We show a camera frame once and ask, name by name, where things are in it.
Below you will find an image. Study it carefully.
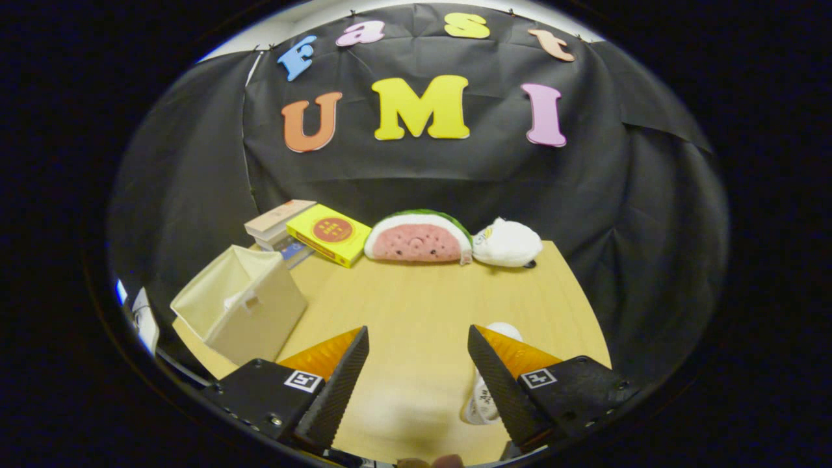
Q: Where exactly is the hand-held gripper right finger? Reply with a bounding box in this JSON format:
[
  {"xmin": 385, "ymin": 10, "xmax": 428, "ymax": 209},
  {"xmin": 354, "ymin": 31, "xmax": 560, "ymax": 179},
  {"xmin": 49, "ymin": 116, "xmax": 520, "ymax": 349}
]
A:
[{"xmin": 468, "ymin": 325, "xmax": 641, "ymax": 459}]

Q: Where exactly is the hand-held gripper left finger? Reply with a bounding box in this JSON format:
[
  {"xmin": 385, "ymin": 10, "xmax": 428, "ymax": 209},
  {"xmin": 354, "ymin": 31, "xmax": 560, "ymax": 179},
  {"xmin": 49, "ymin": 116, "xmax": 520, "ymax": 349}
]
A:
[{"xmin": 201, "ymin": 326, "xmax": 370, "ymax": 456}]

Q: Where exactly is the white canvas shoe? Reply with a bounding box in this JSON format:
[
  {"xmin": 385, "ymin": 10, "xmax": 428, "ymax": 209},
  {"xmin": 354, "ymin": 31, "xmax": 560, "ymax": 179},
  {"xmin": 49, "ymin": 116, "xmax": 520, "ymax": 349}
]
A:
[{"xmin": 463, "ymin": 322, "xmax": 524, "ymax": 426}]

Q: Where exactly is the beige fabric storage box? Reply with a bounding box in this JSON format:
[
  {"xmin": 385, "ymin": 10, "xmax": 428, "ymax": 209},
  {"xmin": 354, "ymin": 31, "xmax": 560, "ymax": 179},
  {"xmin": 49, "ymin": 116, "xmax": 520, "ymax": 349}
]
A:
[{"xmin": 170, "ymin": 245, "xmax": 309, "ymax": 367}]

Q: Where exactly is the blue cover book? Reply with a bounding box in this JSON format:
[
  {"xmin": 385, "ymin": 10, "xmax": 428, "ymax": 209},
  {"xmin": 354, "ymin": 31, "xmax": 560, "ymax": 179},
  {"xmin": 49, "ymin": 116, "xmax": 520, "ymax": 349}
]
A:
[{"xmin": 259, "ymin": 234, "xmax": 316, "ymax": 270}]

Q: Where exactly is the white plush toy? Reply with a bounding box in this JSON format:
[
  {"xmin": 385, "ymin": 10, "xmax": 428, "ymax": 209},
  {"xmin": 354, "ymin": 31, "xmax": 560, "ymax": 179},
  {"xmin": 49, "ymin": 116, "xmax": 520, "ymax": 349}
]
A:
[{"xmin": 473, "ymin": 218, "xmax": 543, "ymax": 268}]

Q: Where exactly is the yellow book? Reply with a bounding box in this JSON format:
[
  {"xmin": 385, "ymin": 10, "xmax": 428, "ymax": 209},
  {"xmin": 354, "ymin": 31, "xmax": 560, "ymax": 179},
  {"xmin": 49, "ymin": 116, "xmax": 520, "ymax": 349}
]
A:
[{"xmin": 286, "ymin": 204, "xmax": 372, "ymax": 268}]

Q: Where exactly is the watermelon slice plush toy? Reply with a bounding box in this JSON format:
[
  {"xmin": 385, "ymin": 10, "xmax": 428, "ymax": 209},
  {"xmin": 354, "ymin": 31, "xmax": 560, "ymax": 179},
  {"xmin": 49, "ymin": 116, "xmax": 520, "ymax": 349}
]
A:
[{"xmin": 364, "ymin": 209, "xmax": 474, "ymax": 266}]

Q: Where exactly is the tan cover book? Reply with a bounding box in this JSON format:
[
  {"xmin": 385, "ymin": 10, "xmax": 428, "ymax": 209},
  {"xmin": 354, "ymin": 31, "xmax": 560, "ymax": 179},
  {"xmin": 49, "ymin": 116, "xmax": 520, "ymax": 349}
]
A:
[{"xmin": 244, "ymin": 200, "xmax": 317, "ymax": 242}]

